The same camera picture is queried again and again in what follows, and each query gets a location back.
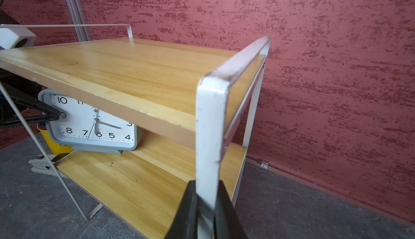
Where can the yellow pen cup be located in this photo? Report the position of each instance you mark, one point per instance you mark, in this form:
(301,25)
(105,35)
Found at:
(55,148)

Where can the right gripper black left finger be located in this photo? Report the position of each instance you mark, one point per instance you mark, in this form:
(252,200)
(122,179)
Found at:
(185,223)

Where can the grey rectangular alarm clock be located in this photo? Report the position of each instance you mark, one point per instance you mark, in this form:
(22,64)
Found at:
(87,128)

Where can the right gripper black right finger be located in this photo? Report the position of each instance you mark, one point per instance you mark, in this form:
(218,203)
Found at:
(226,222)

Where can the wooden two-tier white-framed shelf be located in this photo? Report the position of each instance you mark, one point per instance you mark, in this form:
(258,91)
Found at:
(197,106)

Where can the left aluminium corner post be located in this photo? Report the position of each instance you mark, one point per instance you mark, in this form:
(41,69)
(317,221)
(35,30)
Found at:
(78,18)

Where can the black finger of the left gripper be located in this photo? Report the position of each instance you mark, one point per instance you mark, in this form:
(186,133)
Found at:
(41,111)

